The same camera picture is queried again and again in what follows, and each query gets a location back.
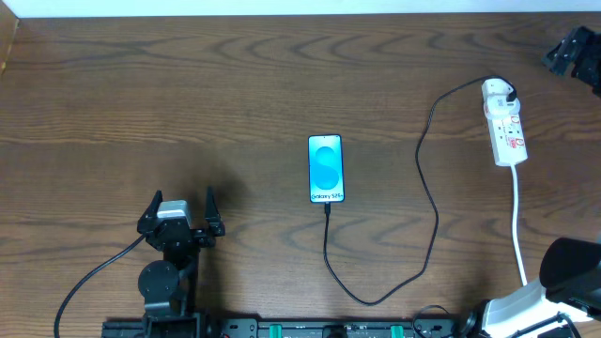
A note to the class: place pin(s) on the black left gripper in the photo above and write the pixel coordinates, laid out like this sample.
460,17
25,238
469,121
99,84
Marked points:
176,230

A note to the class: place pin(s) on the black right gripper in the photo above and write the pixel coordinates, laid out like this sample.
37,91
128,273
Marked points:
577,55

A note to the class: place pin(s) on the blue Galaxy smartphone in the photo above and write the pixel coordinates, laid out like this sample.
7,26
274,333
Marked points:
326,169

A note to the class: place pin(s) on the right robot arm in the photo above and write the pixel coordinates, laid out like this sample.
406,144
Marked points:
567,289

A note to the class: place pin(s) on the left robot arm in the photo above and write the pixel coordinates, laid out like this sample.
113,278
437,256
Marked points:
168,286

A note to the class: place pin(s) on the white charger plug adapter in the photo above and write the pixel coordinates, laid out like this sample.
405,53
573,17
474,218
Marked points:
497,87

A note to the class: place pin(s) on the white power strip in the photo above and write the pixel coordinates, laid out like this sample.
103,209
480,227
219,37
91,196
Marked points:
505,129

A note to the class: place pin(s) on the brown cardboard panel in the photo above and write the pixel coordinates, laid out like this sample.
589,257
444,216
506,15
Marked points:
9,24

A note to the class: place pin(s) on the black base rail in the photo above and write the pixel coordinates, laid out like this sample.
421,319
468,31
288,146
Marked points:
252,328

